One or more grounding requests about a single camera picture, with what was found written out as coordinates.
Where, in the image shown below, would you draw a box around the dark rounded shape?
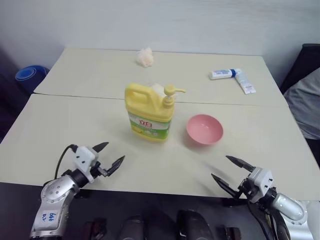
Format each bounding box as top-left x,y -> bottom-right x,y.
116,211 -> 176,240
176,209 -> 214,240

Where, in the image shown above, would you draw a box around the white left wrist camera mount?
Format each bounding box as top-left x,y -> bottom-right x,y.
73,146 -> 98,182

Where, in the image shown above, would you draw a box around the small dark block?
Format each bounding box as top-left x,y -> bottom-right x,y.
221,225 -> 241,240

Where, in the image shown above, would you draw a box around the yellow detergent bottle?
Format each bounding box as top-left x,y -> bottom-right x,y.
124,82 -> 188,145

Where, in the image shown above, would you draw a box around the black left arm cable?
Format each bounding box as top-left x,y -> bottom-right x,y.
53,143 -> 79,181

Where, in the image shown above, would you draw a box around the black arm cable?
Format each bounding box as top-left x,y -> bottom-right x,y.
246,199 -> 292,240
53,143 -> 79,181

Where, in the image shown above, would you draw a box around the pink bowl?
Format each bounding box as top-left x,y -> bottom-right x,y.
185,113 -> 224,146

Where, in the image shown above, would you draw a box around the black chair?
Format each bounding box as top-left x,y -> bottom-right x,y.
279,43 -> 320,94

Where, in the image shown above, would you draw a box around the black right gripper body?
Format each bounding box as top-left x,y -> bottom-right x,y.
236,175 -> 254,201

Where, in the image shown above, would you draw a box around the white tube with blue band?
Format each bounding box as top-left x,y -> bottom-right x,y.
208,68 -> 243,81

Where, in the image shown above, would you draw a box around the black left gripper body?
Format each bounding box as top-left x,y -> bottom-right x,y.
89,161 -> 103,180

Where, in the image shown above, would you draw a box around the grey cloth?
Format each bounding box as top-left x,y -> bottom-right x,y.
283,67 -> 320,141

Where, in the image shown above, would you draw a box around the white peach mesh scrubber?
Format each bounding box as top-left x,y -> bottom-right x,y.
135,47 -> 155,68

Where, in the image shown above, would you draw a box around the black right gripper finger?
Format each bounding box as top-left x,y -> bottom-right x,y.
210,173 -> 240,199
225,155 -> 254,173

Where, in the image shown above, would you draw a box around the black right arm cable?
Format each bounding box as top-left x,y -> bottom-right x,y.
246,199 -> 292,240

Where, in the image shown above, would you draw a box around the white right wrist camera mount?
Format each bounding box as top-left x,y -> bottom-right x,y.
246,166 -> 274,204

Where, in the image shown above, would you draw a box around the white printed flat tube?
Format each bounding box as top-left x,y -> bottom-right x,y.
234,74 -> 257,96

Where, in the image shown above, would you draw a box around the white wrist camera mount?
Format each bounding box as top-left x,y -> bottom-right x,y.
246,166 -> 274,204
73,146 -> 98,182

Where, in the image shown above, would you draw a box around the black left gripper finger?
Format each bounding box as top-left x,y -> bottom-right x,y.
97,155 -> 126,178
92,141 -> 110,154

